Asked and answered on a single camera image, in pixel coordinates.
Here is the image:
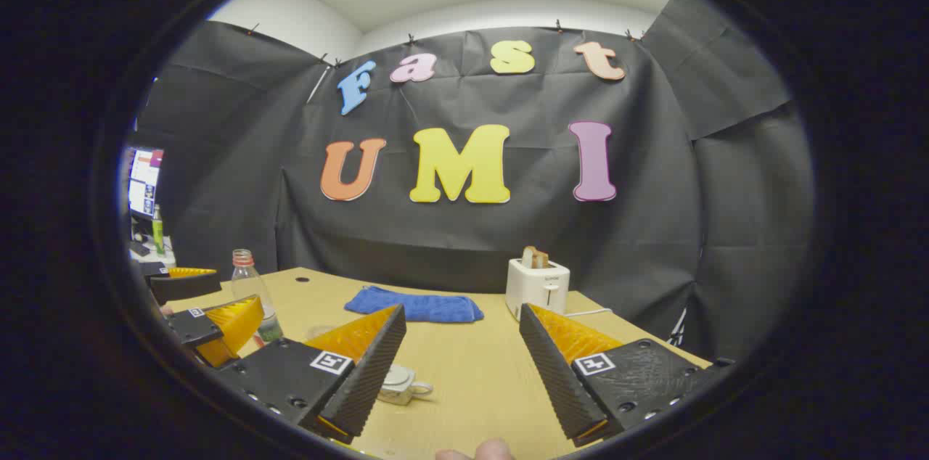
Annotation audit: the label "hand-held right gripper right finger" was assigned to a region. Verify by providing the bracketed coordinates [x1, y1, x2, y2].
[518, 303, 735, 448]

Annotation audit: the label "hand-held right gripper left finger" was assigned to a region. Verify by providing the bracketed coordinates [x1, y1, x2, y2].
[216, 304, 407, 445]

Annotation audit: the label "white ceramic teacup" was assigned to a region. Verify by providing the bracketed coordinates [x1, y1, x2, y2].
[377, 364, 434, 406]

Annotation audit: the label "clear plastic water bottle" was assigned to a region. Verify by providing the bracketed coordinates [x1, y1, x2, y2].
[231, 249, 285, 343]

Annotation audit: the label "white side desk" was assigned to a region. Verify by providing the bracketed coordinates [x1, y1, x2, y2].
[129, 235, 176, 266]

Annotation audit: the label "blue towel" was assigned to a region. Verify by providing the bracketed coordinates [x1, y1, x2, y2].
[344, 286, 485, 323]

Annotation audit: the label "white toaster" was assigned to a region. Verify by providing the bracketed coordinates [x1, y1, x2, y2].
[506, 257, 570, 321]

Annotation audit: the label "computer monitor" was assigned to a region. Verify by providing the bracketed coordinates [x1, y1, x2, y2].
[127, 147, 165, 221]

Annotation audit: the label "black backdrop cloth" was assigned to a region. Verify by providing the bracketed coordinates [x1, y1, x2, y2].
[134, 0, 817, 363]

